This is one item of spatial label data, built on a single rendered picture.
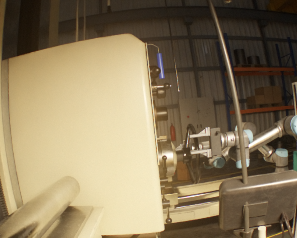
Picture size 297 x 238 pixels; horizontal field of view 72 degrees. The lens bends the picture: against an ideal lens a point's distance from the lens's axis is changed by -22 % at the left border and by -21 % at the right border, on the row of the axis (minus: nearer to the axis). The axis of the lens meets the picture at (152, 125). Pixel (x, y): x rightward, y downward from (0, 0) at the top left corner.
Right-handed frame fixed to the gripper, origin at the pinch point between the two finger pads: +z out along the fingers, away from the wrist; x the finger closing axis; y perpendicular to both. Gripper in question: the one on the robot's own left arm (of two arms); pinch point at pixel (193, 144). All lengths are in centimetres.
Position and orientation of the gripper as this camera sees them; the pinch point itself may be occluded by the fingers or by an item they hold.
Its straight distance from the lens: 119.4
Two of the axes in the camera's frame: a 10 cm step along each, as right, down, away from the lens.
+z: -9.9, 1.0, -0.2
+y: 0.3, 0.2, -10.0
